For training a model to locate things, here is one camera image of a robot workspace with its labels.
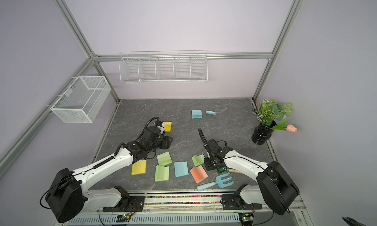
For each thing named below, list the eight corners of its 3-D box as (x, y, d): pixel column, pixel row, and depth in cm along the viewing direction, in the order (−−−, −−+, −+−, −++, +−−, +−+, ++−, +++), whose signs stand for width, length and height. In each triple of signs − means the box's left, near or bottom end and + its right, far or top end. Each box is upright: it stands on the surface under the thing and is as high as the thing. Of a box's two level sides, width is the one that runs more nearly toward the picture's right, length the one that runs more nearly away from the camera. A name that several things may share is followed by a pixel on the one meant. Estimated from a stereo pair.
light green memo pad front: (155, 181, 83) (153, 179, 79) (157, 167, 87) (156, 165, 84) (168, 181, 83) (167, 179, 79) (169, 167, 87) (168, 165, 84)
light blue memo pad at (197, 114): (191, 118, 112) (191, 116, 110) (191, 111, 116) (191, 109, 114) (201, 118, 112) (202, 116, 110) (201, 111, 116) (201, 109, 114)
